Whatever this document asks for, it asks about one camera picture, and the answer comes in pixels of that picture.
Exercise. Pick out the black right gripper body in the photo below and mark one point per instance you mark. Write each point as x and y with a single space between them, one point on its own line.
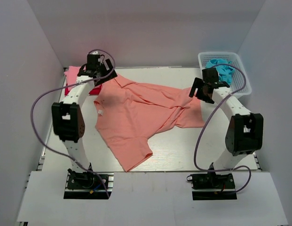
206 97

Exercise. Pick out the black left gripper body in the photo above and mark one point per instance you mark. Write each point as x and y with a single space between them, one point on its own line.
98 70

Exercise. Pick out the salmon orange t-shirt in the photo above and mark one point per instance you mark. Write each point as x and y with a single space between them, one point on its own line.
129 113

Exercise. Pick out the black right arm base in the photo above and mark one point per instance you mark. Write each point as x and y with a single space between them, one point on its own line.
212 187

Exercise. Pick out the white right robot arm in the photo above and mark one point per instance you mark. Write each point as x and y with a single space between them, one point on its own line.
245 131

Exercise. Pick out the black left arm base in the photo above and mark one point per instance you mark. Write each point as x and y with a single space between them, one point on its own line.
87 186

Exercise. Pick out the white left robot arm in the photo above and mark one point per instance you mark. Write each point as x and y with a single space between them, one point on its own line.
68 122

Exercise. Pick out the crumpled blue t-shirt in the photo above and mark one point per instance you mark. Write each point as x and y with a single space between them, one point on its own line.
224 71

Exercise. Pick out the folded light pink t-shirt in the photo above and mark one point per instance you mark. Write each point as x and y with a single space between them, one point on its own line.
71 74

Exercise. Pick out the folded red t-shirt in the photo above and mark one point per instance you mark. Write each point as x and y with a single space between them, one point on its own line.
94 92

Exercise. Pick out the white plastic basket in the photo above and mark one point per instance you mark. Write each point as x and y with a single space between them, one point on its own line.
232 59

